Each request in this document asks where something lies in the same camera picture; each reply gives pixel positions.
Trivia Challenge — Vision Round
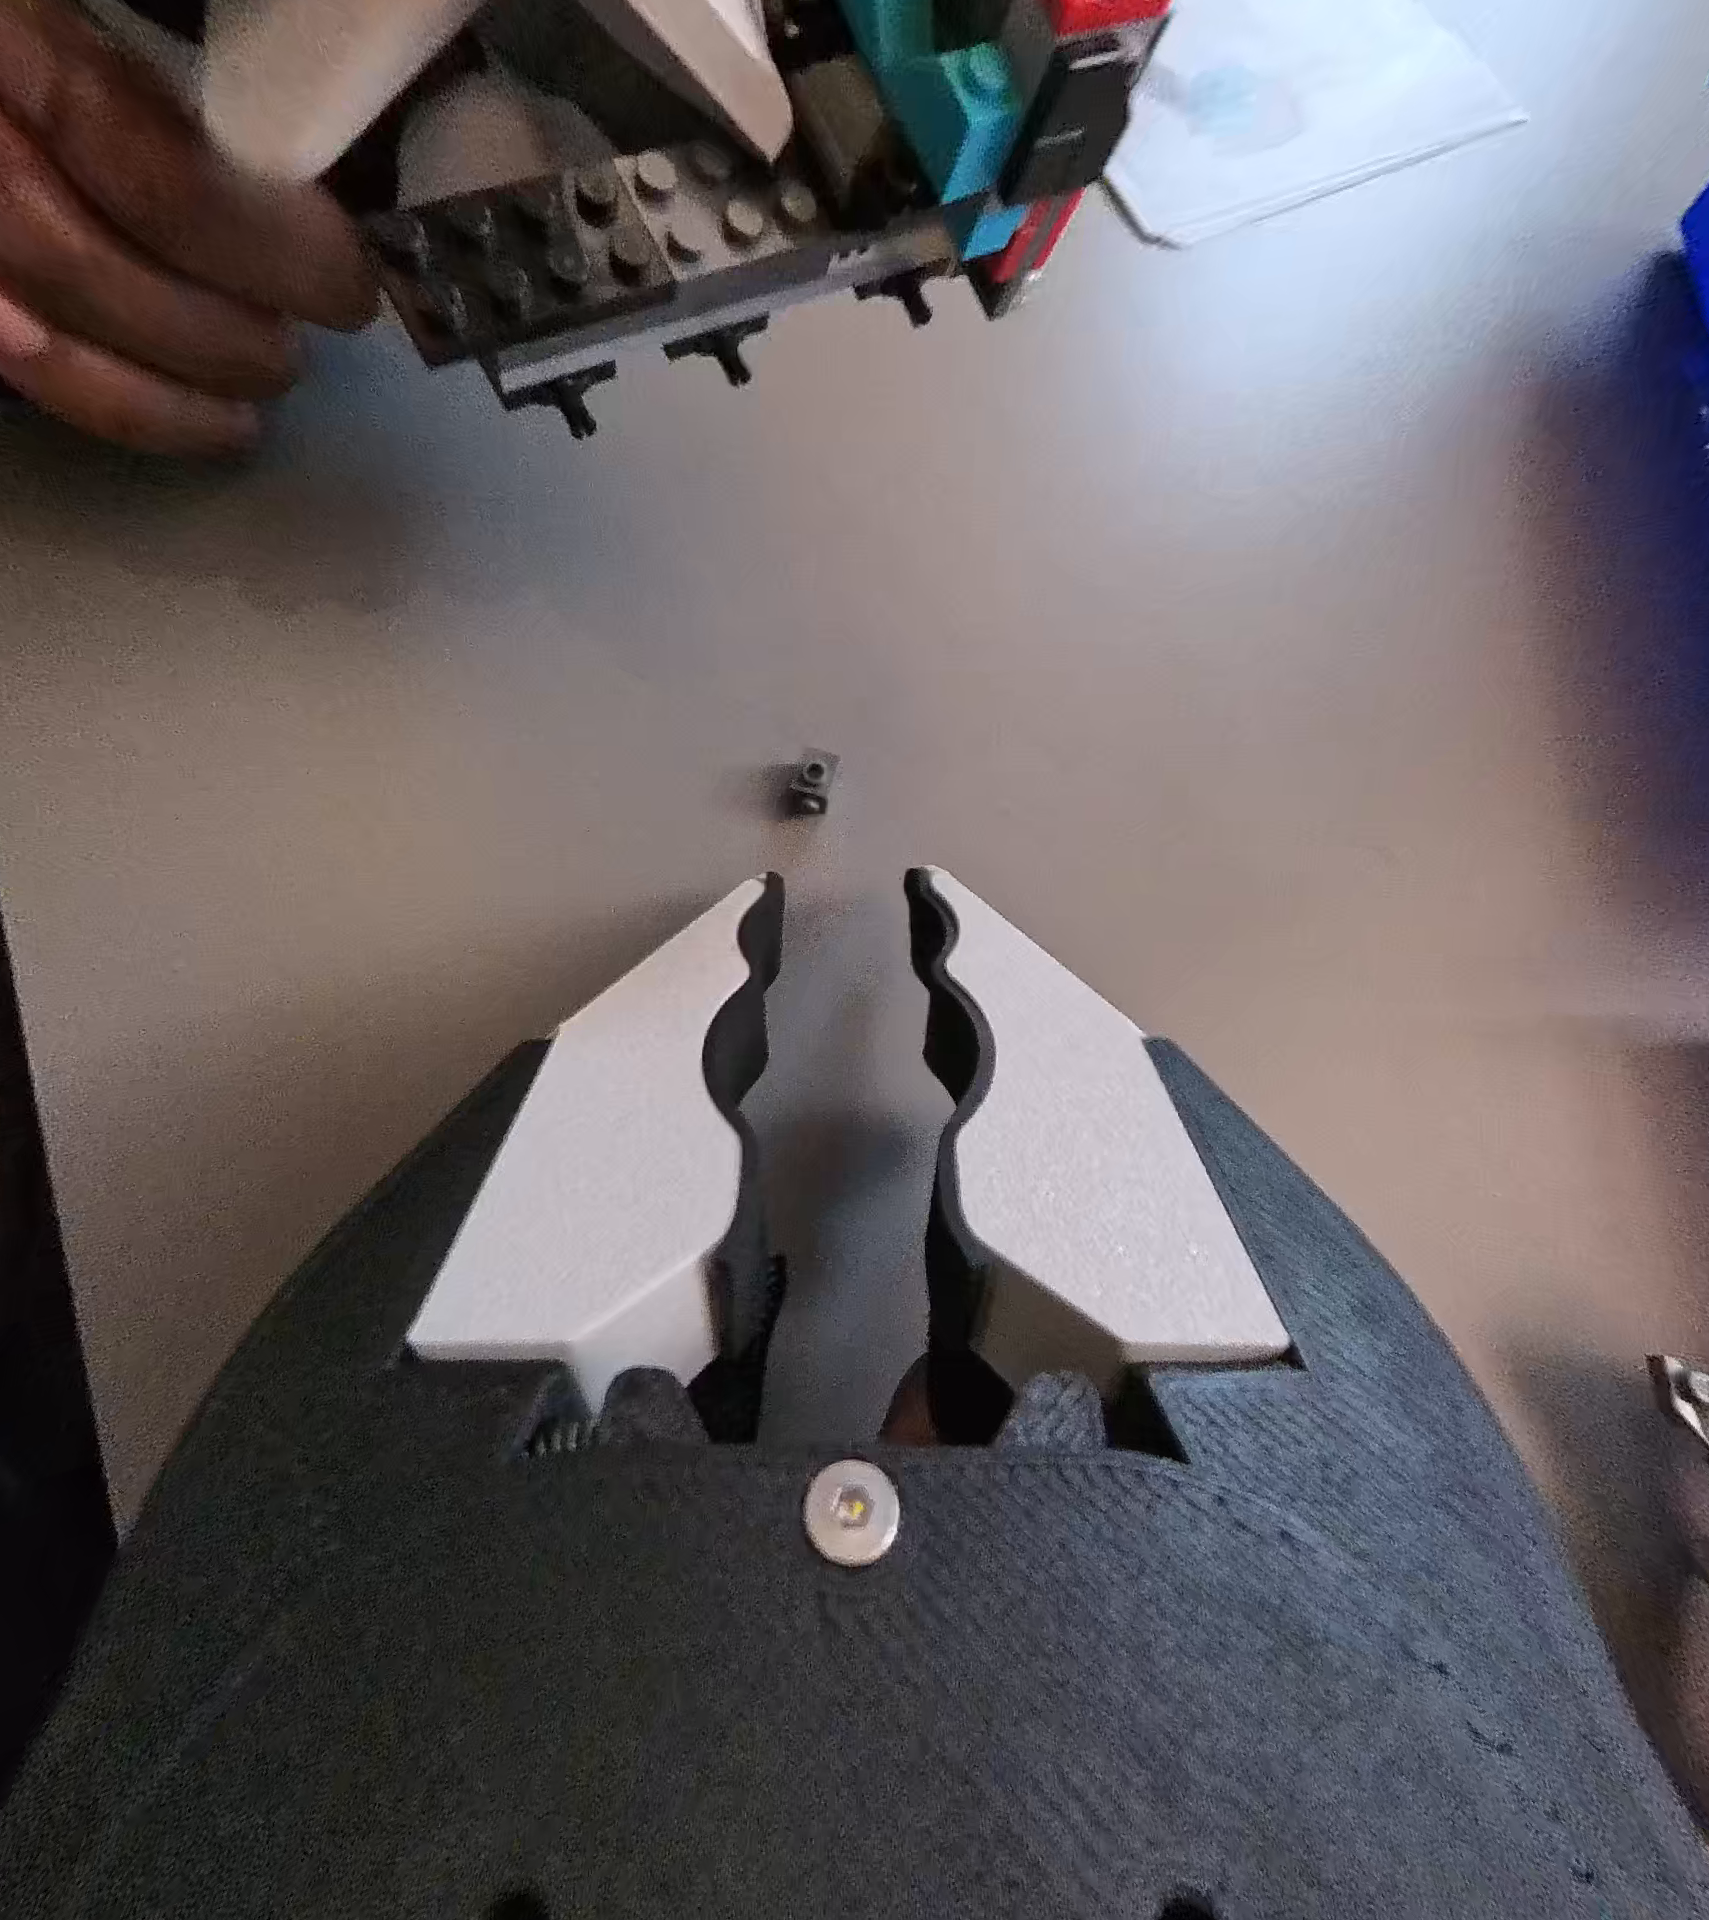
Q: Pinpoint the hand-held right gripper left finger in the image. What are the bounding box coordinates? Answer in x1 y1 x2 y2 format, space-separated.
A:
405 874 788 1412

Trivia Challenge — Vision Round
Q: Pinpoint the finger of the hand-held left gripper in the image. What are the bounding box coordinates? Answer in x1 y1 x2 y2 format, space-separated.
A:
555 0 798 163

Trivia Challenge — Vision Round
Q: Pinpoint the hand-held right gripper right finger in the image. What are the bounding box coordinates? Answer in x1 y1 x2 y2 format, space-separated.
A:
903 865 1298 1412

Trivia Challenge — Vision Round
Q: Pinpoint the toy brick model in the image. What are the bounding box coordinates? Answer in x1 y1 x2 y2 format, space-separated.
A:
366 0 1176 440

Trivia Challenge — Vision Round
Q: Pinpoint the person's left hand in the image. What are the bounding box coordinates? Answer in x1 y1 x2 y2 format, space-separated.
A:
0 22 383 458

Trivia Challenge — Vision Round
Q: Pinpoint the building instruction booklet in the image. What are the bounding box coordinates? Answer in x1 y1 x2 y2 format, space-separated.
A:
1100 0 1533 248

